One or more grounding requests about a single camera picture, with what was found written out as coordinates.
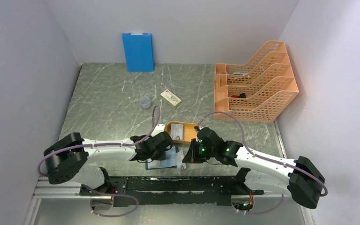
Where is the blue rectangular box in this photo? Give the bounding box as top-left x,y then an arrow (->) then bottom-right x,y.
122,33 -> 154,72

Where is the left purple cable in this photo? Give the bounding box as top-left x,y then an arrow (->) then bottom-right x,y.
36,105 -> 161,177

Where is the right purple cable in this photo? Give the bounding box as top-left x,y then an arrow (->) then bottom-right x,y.
195,112 -> 329,197

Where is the stack of grey VIP cards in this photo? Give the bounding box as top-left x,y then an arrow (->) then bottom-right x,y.
171,123 -> 184,140

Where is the small clear plastic cup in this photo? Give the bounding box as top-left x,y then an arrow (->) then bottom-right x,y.
139,96 -> 151,110

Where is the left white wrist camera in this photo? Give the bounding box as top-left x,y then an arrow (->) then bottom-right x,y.
153,124 -> 165,133

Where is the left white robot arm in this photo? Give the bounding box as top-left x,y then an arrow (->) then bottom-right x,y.
41,131 -> 173,195

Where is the red black item in organizer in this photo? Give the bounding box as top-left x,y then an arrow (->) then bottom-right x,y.
231,93 -> 247,98

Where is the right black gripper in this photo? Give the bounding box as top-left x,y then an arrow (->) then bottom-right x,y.
182,138 -> 217,164

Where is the purple cable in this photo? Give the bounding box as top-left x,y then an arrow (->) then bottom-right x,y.
195,112 -> 329,197
36,105 -> 161,177

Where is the small green white box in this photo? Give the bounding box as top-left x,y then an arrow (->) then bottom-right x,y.
160,89 -> 182,108

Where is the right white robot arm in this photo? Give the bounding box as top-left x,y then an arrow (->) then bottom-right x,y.
182,127 -> 327,209

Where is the orange mesh file organizer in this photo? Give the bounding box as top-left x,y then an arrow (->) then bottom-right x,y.
213,41 -> 299,122

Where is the blue leather card holder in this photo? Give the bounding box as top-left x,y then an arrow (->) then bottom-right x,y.
145,146 -> 179,170

